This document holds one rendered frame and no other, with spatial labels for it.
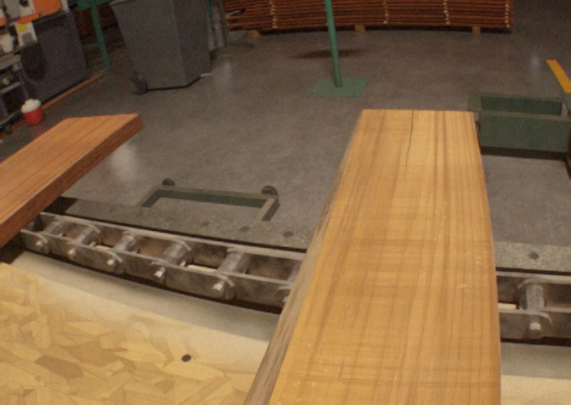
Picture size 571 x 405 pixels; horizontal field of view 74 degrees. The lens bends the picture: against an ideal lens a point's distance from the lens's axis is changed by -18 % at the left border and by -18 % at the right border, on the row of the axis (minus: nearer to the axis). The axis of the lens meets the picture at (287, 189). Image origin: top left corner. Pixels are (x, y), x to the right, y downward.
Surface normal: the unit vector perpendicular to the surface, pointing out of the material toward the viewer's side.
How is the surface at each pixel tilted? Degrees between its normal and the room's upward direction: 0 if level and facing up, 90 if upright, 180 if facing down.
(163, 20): 94
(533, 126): 90
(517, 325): 90
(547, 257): 0
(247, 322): 0
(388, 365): 0
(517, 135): 90
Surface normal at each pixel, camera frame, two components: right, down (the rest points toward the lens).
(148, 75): -0.34, 0.58
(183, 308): -0.15, -0.85
